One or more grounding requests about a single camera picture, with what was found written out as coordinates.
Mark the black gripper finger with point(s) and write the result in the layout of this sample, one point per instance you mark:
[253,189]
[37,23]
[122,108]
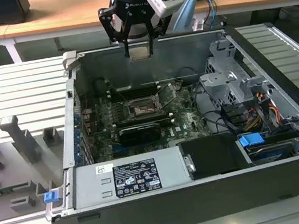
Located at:
[107,26]
[151,46]

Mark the silver CPU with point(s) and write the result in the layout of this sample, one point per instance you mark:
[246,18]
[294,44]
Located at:
[139,53]

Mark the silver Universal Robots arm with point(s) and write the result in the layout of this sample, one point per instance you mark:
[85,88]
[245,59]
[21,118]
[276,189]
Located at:
[136,31]

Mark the CPU socket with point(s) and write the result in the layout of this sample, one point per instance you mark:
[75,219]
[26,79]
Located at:
[143,109]

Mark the silver drive cage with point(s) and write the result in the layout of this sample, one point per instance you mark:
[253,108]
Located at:
[219,82]

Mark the green motherboard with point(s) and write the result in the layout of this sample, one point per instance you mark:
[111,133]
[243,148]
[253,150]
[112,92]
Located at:
[186,123]

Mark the black graphics card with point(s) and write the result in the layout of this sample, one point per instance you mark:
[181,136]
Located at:
[139,135]

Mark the hard disk in blue carrier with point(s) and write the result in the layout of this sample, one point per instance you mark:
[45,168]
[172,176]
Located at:
[250,139]

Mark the silver power supply unit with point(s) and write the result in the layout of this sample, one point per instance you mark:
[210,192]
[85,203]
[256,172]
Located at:
[93,185]

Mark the black open PC case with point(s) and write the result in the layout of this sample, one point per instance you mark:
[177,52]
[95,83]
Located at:
[183,207]

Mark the grey parts rack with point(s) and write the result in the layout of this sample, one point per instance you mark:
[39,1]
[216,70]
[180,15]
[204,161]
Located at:
[3,172]

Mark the blue case latch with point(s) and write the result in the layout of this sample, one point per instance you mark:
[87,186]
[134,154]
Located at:
[50,196]

